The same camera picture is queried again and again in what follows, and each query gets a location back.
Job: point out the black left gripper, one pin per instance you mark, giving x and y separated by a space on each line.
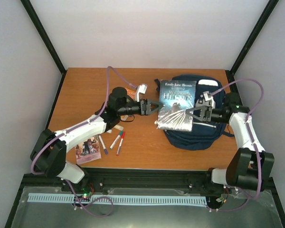
145 109

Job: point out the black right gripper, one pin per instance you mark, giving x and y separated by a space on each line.
205 113

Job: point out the dark blue Wuthering Heights book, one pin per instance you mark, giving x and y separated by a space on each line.
176 97

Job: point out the navy blue backpack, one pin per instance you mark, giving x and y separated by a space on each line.
202 134

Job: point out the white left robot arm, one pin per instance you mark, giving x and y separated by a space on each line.
49 153

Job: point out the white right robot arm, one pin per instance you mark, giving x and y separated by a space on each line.
251 166

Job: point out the orange Treehouse book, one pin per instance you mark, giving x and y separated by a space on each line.
131 93

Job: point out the red cap white marker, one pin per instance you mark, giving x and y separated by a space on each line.
120 144

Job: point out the teal cap white marker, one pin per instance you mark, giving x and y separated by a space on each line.
116 140

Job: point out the yellow highlighter marker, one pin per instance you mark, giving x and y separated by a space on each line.
118 127

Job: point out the purple cap white marker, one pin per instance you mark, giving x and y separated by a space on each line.
103 144

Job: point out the pink illustrated book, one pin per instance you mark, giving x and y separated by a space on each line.
88 151

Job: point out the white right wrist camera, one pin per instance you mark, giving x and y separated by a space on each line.
206 99

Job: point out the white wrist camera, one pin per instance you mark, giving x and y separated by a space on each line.
140 90
206 99

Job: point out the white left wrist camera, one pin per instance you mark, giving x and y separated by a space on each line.
140 90

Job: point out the black aluminium frame rail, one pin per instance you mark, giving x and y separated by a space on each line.
102 180

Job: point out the light blue cable duct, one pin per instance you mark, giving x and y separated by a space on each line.
120 200

